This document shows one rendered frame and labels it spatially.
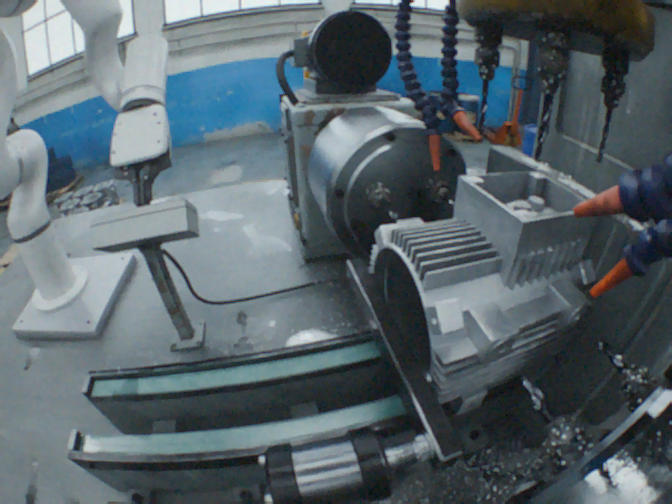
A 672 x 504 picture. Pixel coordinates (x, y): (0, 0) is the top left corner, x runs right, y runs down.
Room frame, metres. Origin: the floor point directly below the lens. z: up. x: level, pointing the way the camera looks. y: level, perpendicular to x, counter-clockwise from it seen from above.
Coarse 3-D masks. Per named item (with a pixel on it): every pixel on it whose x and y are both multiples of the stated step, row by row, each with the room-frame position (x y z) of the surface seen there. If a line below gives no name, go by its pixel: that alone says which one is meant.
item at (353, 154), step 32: (352, 128) 0.50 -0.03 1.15; (384, 128) 0.45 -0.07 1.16; (416, 128) 0.46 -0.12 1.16; (320, 160) 0.51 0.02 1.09; (352, 160) 0.44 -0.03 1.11; (384, 160) 0.44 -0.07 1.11; (416, 160) 0.45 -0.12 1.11; (448, 160) 0.47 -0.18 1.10; (320, 192) 0.47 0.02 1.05; (352, 192) 0.43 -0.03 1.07; (384, 192) 0.41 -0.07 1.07; (416, 192) 0.45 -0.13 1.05; (448, 192) 0.43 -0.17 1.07; (352, 224) 0.43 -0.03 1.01; (384, 224) 0.44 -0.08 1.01
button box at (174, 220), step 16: (144, 208) 0.39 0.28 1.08; (160, 208) 0.39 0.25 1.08; (176, 208) 0.40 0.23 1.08; (192, 208) 0.43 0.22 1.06; (96, 224) 0.37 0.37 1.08; (112, 224) 0.37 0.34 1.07; (128, 224) 0.37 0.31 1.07; (144, 224) 0.38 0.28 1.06; (160, 224) 0.38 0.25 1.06; (176, 224) 0.38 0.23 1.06; (192, 224) 0.40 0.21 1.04; (96, 240) 0.35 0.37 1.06; (112, 240) 0.35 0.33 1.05; (128, 240) 0.36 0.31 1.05; (144, 240) 0.37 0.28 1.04; (160, 240) 0.39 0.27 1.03; (176, 240) 0.42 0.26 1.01
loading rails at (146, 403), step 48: (96, 384) 0.19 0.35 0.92; (144, 384) 0.20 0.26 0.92; (192, 384) 0.21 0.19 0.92; (240, 384) 0.22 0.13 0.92; (288, 384) 0.23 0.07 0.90; (336, 384) 0.24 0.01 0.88; (384, 384) 0.26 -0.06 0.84; (144, 432) 0.17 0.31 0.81; (192, 432) 0.14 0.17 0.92; (240, 432) 0.15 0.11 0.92; (288, 432) 0.15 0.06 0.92; (336, 432) 0.15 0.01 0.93; (384, 432) 0.15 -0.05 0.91; (480, 432) 0.16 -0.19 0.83; (144, 480) 0.08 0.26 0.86; (192, 480) 0.10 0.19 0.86; (240, 480) 0.11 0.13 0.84
